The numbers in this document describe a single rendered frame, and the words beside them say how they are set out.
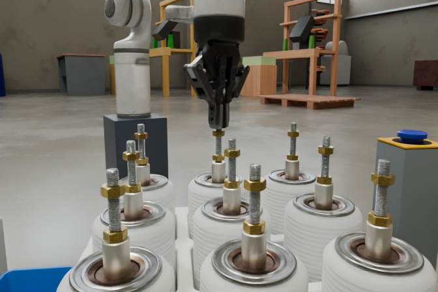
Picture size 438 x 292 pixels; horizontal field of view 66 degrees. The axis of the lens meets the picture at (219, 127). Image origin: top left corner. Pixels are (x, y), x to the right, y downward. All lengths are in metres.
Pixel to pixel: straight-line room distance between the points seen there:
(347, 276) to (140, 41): 0.75
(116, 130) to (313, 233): 0.60
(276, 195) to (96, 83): 6.73
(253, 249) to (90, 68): 6.91
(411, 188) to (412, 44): 11.60
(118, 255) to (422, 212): 0.44
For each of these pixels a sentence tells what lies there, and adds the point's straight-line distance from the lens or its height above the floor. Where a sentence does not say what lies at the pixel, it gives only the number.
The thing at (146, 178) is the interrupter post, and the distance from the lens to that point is 0.53.
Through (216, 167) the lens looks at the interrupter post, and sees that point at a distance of 0.52.
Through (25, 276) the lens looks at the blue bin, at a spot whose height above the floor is 0.11.
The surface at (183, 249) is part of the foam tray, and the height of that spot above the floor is 0.18.
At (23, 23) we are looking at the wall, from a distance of 8.80.
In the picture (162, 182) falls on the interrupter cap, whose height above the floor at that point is 0.25.
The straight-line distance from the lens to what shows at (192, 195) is 0.52.
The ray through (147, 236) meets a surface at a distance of 0.39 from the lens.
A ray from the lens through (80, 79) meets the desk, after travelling 7.11.
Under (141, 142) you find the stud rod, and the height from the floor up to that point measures 0.32.
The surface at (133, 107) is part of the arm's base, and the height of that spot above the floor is 0.33.
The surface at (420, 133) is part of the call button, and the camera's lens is 0.58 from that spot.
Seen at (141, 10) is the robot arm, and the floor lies 0.58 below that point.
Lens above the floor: 0.42
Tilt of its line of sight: 9 degrees down
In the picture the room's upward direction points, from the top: straight up
